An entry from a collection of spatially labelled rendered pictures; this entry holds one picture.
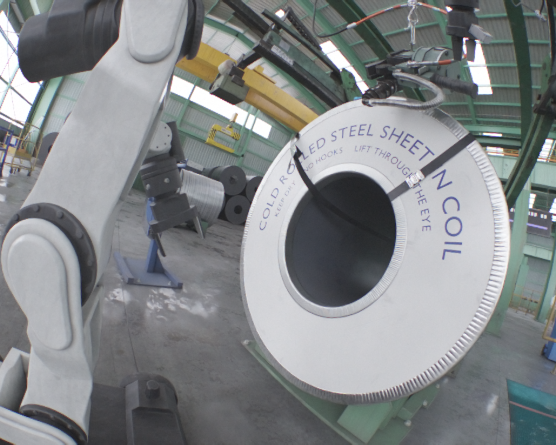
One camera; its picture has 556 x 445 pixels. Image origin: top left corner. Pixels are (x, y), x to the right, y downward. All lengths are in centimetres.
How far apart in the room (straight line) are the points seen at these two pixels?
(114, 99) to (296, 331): 91
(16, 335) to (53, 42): 110
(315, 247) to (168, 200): 83
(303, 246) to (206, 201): 462
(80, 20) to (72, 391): 52
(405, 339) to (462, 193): 43
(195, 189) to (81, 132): 527
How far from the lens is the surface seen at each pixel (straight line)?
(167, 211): 56
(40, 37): 42
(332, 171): 99
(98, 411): 75
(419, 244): 74
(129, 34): 33
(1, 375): 59
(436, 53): 83
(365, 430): 113
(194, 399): 108
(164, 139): 53
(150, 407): 73
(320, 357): 91
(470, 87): 68
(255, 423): 106
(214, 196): 572
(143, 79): 30
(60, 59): 41
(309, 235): 117
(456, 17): 67
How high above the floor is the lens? 76
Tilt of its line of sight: level
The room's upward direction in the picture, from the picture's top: 17 degrees clockwise
